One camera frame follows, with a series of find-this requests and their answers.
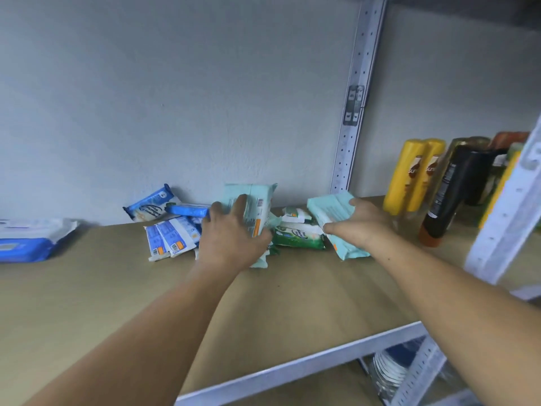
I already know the person's right hand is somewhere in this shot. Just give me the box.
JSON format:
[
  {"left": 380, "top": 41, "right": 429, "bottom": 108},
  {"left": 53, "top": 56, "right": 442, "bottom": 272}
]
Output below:
[{"left": 323, "top": 197, "right": 398, "bottom": 259}]

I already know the person's left hand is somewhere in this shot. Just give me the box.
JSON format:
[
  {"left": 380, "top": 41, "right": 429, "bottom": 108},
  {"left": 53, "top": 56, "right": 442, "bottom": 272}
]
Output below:
[{"left": 196, "top": 194, "right": 274, "bottom": 274}]

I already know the pile of wipe packets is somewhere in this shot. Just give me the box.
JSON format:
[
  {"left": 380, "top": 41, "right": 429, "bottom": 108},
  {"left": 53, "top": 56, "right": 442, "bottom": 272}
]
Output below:
[{"left": 0, "top": 183, "right": 328, "bottom": 263}]

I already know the grey metal shelf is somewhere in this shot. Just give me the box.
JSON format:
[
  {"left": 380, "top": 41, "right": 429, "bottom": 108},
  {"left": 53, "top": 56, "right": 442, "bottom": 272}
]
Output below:
[{"left": 0, "top": 0, "right": 541, "bottom": 406}]

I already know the person's right forearm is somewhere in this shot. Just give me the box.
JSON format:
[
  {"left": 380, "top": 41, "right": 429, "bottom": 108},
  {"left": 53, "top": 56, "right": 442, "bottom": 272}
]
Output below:
[{"left": 372, "top": 232, "right": 541, "bottom": 406}]

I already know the person's left forearm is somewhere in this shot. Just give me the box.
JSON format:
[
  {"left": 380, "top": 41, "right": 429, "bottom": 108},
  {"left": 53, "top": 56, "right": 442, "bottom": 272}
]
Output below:
[{"left": 25, "top": 258, "right": 246, "bottom": 406}]

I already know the black bottle orange cap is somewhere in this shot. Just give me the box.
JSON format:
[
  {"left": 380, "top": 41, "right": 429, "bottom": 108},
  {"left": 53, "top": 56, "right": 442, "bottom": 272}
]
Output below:
[{"left": 420, "top": 148, "right": 490, "bottom": 248}]

